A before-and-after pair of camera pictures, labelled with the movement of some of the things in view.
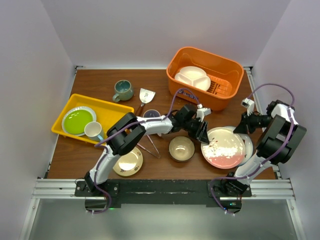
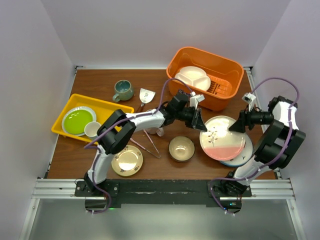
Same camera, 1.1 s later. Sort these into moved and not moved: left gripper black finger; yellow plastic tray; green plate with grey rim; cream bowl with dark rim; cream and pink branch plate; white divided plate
Moved: left gripper black finger; cream and pink branch plate
Not moved: yellow plastic tray; white divided plate; green plate with grey rim; cream bowl with dark rim
